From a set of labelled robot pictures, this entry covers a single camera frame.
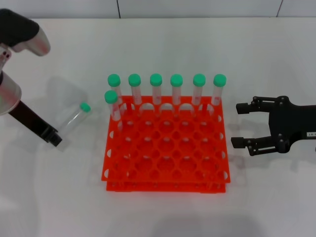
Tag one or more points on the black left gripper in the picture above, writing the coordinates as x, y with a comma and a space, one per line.
30, 117

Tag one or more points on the orange plastic test tube rack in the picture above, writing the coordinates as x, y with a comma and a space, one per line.
168, 148

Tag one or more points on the green-capped clear test tube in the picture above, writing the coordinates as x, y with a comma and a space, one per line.
134, 79
176, 80
85, 107
156, 79
111, 97
114, 80
199, 79
219, 80

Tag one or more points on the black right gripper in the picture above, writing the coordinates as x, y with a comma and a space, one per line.
291, 123

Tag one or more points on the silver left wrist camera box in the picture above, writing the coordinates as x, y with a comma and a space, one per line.
37, 42

